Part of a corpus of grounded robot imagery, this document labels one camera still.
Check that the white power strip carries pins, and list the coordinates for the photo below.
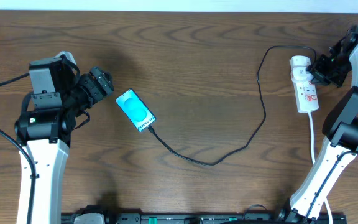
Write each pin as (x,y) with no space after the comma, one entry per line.
(305,92)

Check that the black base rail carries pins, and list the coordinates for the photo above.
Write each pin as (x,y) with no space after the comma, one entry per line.
(254,214)

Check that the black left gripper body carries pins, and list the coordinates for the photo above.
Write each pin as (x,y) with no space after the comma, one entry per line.
(97,83)

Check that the turquoise screen smartphone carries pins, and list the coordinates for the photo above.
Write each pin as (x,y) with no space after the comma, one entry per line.
(136,110)

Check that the white USB charger plug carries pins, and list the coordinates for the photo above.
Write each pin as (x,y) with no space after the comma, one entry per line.
(298,65)

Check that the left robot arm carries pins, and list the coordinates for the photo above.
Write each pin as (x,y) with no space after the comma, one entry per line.
(60,94)

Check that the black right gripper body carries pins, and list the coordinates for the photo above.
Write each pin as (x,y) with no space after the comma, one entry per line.
(335,68)

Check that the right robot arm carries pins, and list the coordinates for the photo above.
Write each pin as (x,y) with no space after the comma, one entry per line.
(340,128)

